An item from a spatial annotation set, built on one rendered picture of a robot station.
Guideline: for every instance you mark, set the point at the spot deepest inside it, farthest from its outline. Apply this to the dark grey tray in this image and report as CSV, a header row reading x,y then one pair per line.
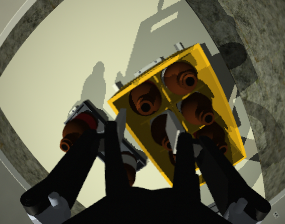
x,y
125,147

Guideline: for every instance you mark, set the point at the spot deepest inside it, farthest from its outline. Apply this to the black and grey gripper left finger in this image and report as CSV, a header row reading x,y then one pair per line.
x,y
50,201

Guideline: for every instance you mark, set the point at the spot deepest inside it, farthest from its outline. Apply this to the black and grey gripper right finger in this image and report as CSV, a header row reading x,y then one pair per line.
x,y
235,200

